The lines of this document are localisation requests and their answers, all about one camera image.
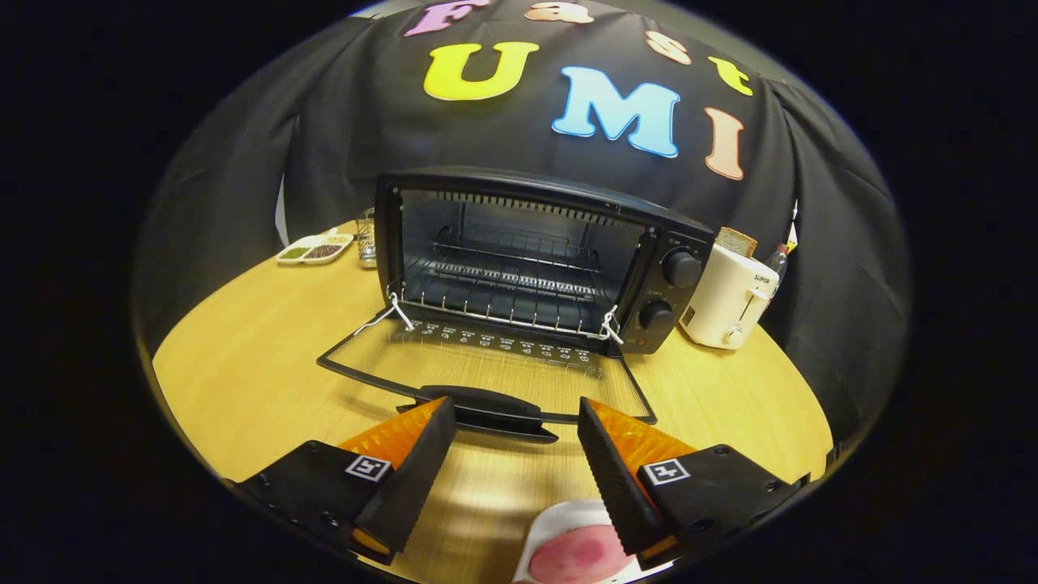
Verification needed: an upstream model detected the brown bread slice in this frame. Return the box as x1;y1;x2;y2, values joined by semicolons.
715;226;759;259

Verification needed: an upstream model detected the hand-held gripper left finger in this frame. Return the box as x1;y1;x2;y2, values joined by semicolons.
231;396;457;566

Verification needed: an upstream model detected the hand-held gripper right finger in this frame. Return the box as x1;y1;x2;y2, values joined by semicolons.
577;397;812;571

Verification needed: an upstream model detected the white toaster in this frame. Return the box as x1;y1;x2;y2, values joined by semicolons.
680;241;781;350

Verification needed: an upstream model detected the clear glass cup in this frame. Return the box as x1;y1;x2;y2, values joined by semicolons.
355;208;379;269

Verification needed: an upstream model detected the white square plate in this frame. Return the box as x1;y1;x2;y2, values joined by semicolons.
513;499;650;584

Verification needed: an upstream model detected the pink meat slice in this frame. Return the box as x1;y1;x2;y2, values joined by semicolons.
530;525;637;584

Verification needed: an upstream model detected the white divided dish with beans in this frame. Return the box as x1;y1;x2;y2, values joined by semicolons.
276;231;355;266

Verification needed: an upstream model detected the black toaster oven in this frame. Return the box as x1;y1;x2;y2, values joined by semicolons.
316;166;716;444

